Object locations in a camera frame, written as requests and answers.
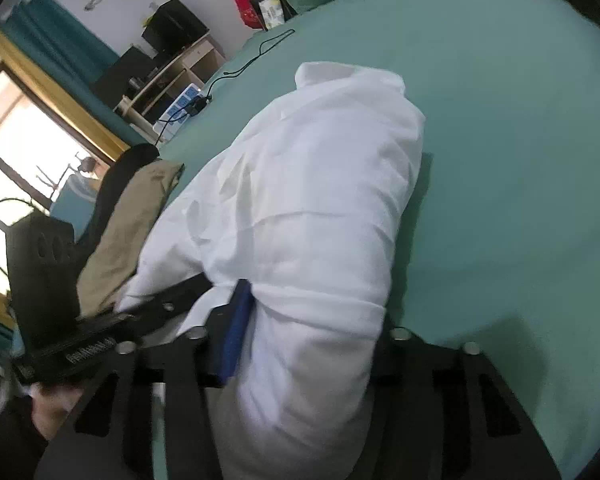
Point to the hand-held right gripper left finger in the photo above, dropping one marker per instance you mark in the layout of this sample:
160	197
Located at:
235	332

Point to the yellow framed window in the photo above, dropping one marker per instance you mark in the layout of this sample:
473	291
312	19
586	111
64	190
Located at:
20	130

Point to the person's left forearm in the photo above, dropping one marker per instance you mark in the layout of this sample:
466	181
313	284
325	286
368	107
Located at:
15	425

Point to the black cloth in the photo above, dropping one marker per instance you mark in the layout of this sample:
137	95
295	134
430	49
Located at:
117	175

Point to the printed cardboard box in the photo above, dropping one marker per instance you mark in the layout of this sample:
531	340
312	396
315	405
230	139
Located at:
272	12

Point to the white hoodie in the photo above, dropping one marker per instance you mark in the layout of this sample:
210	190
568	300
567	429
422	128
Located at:
305	210

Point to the black computer tower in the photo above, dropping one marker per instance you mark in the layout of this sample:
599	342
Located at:
122	77

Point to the khaki cloth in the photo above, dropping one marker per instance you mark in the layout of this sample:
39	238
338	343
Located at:
125	230

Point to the light wooden desk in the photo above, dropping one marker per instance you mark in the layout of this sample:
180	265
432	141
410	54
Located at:
180	72

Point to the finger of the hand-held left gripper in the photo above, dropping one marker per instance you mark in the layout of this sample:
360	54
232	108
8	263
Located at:
175	302

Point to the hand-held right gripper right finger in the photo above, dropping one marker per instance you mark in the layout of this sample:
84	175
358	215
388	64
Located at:
405	360

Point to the red bag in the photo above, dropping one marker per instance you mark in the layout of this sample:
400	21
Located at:
245	0

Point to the black monitor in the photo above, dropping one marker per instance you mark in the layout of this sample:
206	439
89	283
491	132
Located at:
172	25

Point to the white power strip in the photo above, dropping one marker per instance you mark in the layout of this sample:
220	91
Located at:
185	100

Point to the teal curtain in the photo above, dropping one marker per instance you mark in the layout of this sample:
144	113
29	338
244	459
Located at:
65	40

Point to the bed with green sheet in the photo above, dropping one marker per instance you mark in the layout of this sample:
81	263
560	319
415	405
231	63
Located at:
505	160

